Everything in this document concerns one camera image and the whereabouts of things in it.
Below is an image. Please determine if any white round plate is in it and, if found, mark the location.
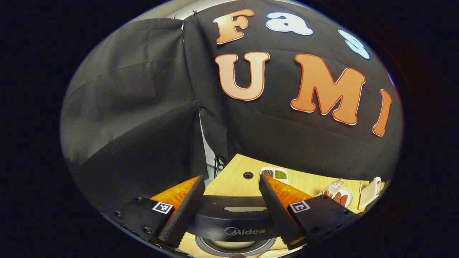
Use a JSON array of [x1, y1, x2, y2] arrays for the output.
[[323, 188, 354, 208]]

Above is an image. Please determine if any clear drink bottle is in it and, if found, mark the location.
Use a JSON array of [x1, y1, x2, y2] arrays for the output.
[[323, 178, 345, 196]]

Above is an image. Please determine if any white toaster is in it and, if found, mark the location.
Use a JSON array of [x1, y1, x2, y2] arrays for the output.
[[359, 177, 382, 210]]

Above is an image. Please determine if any white tray of beans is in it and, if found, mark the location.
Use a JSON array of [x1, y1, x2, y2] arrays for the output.
[[260, 167, 288, 184]]

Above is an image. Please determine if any row of cloth clips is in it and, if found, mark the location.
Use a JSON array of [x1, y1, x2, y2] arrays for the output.
[[171, 10, 199, 19]]

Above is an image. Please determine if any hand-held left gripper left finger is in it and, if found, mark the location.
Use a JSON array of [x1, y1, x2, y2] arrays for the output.
[[108, 175, 205, 248]]

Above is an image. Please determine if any black rice cooker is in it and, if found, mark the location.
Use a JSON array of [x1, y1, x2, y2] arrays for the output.
[[179, 195, 287, 258]]

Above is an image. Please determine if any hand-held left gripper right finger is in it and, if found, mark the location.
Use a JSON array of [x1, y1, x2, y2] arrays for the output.
[[258, 174, 357, 250]]

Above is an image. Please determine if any black backdrop cloth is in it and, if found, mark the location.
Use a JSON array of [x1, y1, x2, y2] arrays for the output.
[[59, 0, 404, 215]]

